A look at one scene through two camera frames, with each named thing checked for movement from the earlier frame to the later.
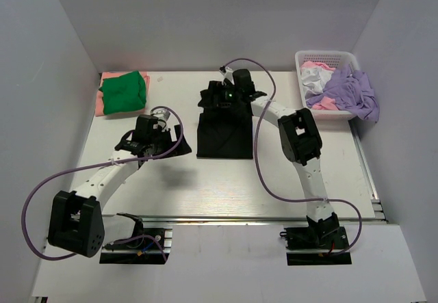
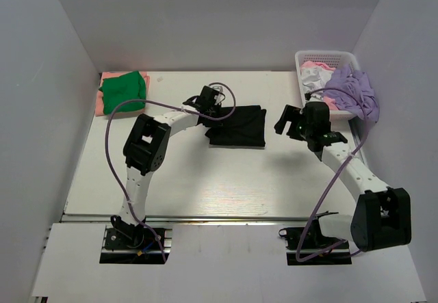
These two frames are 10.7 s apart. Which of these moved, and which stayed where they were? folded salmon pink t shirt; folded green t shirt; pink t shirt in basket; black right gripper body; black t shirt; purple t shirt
Moved: black t shirt; black right gripper body
Stayed: purple t shirt; folded salmon pink t shirt; folded green t shirt; pink t shirt in basket
